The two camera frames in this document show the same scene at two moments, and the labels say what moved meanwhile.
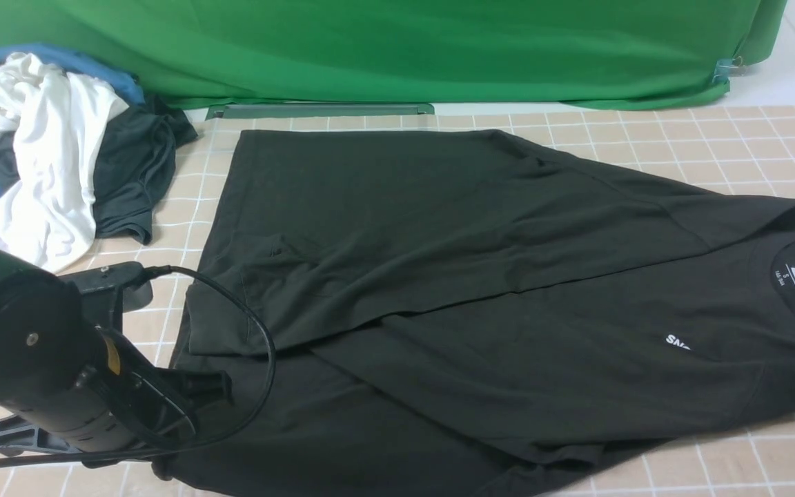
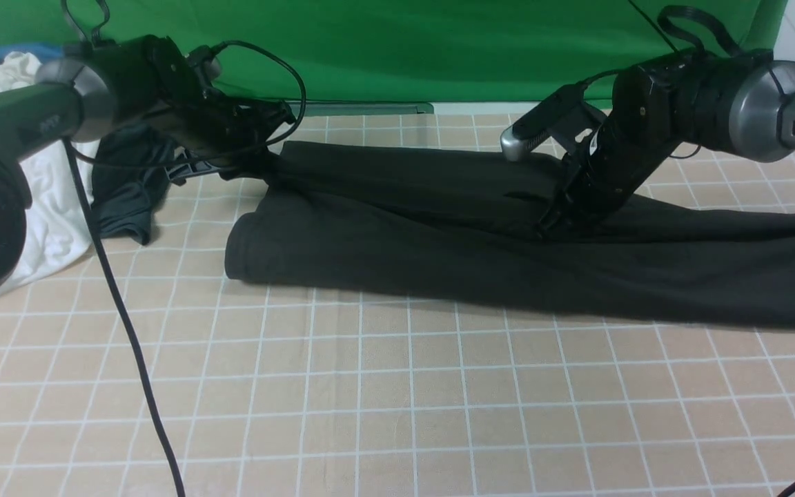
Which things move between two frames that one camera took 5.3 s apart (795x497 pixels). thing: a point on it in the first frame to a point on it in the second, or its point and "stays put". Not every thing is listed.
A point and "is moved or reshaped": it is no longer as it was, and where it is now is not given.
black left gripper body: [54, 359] to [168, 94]
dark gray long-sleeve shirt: [424, 313] is moved or reshaped
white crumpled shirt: [50, 216] stays put
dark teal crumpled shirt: [134, 162] stays put
